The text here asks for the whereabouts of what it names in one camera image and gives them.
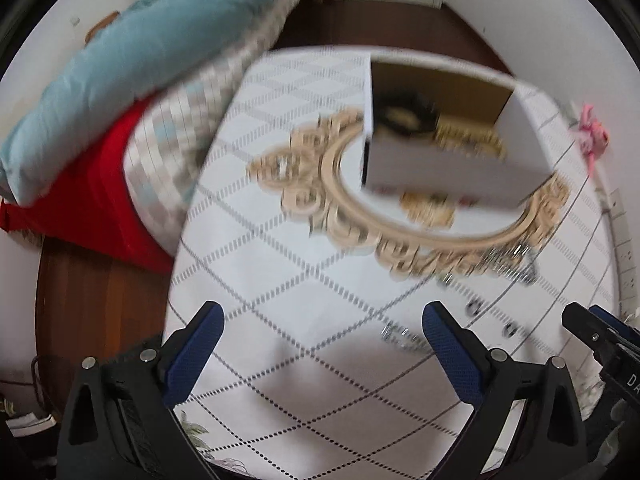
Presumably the silver chain jewelry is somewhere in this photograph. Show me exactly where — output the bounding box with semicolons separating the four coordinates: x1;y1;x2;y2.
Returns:
381;323;433;356

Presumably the pink panther plush toy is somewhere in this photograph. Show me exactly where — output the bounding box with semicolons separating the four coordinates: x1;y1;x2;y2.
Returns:
572;104;610;178

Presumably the white diamond pattern tablecloth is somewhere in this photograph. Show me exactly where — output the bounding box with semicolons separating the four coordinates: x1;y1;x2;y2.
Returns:
166;48;616;479

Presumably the red blanket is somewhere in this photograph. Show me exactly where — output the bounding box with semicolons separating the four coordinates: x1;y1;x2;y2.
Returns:
1;98;174;274

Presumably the white cardboard box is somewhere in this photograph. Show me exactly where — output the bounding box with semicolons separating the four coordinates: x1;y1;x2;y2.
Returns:
362;54;553;208

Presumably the checkered bed sheet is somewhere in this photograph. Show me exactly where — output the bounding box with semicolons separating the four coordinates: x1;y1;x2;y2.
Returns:
122;0;299;256

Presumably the brown plush toy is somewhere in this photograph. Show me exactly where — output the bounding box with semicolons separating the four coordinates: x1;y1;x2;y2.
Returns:
85;11;120;44

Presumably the light blue duvet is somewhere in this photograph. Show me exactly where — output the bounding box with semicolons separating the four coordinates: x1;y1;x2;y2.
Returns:
1;0;276;206

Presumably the white wall socket strip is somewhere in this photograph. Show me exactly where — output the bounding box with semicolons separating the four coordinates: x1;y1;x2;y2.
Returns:
608;188;639;328

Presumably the silver necklace on table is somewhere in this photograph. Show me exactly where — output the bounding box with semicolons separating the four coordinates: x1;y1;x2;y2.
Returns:
439;242;542;288

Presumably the beige bead bracelet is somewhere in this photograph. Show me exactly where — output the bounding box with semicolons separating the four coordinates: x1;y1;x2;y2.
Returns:
433;123;507;157

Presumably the black leather bracelet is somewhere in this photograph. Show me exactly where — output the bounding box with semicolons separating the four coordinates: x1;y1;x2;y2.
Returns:
373;90;440;137

